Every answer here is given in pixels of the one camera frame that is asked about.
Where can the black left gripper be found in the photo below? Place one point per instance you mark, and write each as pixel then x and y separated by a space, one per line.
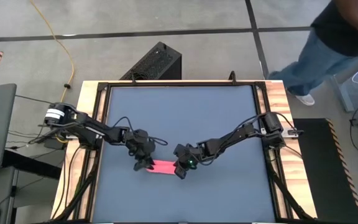
pixel 141 151

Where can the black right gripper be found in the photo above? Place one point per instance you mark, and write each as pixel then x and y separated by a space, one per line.
pixel 181 174

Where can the pink terry towel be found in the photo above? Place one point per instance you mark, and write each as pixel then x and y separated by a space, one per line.
pixel 162 167

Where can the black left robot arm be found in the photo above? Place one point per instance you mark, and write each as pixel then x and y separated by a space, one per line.
pixel 98 130

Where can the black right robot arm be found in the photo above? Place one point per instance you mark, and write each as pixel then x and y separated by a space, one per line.
pixel 235 135

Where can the black table clamp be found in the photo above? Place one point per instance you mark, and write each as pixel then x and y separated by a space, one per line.
pixel 133 79
pixel 232 77

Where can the black power strip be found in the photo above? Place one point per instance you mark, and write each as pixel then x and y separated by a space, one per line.
pixel 47 138

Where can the black computer tower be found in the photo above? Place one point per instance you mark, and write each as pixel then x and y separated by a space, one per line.
pixel 157 62

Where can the black desk crossbar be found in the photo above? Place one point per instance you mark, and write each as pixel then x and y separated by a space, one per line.
pixel 30 165

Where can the large striped-edge floor mat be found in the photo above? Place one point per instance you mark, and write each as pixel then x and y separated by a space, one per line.
pixel 319 174

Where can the white shoe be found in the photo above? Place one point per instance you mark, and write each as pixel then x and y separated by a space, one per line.
pixel 305 100

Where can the person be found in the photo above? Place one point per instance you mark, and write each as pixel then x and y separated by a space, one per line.
pixel 322 59

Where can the grey metal desk leg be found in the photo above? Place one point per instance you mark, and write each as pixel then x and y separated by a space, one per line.
pixel 343 99

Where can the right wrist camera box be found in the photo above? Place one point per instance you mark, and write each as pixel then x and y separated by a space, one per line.
pixel 193 154

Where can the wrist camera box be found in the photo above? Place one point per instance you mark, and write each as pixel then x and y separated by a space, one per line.
pixel 193 154
pixel 141 136

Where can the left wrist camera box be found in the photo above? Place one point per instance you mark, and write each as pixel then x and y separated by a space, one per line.
pixel 141 136

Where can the black table frame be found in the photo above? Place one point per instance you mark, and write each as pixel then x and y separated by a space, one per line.
pixel 182 84

